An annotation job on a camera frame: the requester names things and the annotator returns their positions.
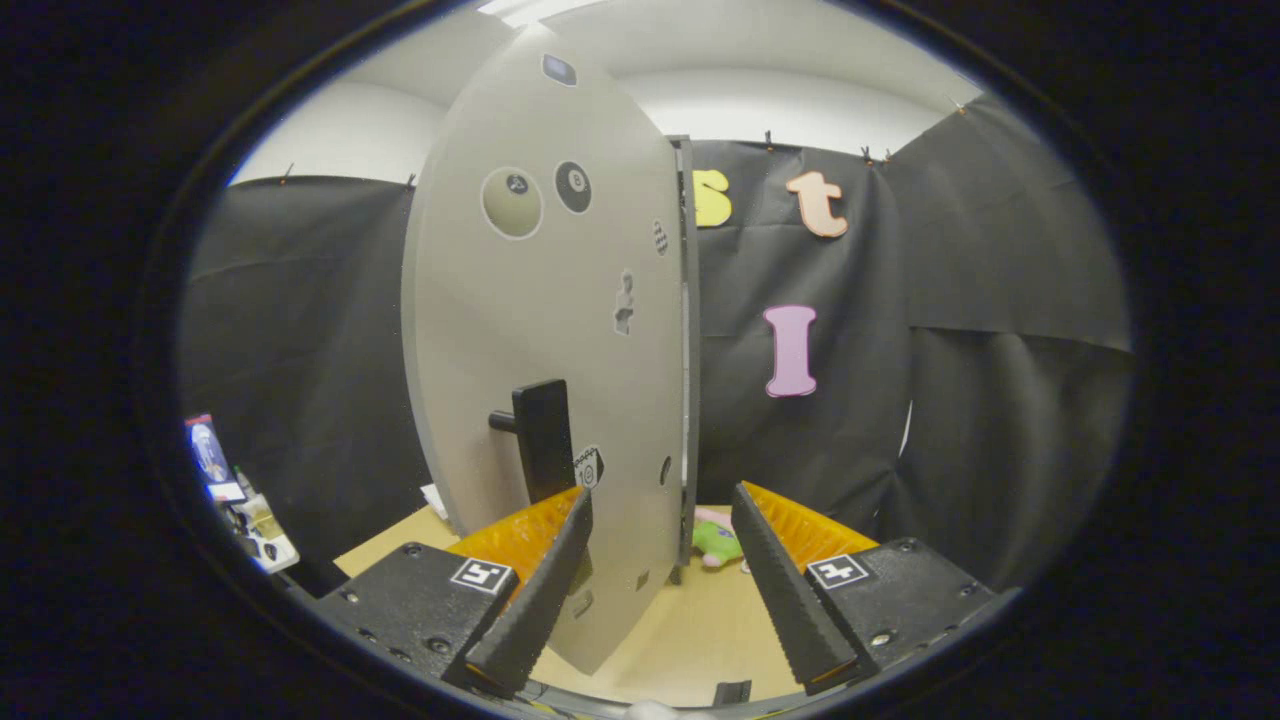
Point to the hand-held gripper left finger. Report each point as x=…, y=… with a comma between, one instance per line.
x=545, y=590

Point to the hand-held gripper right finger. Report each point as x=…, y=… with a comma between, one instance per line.
x=785, y=600

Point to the white shoe cabinet door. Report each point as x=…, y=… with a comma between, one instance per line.
x=500, y=330

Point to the dark grey shoe cabinet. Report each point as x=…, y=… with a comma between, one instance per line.
x=690, y=350

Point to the green and pink plush toy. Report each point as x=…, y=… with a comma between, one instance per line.
x=715, y=542

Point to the black backdrop cloth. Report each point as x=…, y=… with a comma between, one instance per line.
x=1000, y=430

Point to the pile of small clutter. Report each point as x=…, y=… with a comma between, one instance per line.
x=265, y=545

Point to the blue printed card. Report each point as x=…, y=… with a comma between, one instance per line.
x=210, y=455

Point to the long ceiling light panel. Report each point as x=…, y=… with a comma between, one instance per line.
x=530, y=8

